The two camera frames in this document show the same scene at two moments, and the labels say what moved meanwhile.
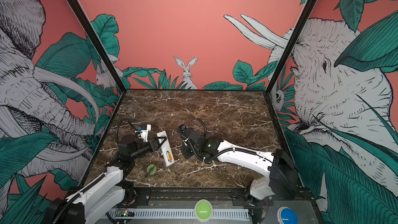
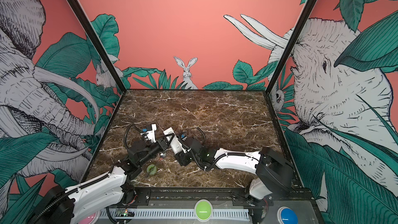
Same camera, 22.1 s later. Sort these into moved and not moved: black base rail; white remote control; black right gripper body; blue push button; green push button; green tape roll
Moved: black right gripper body; white remote control
Not moved: blue push button; black base rail; green push button; green tape roll
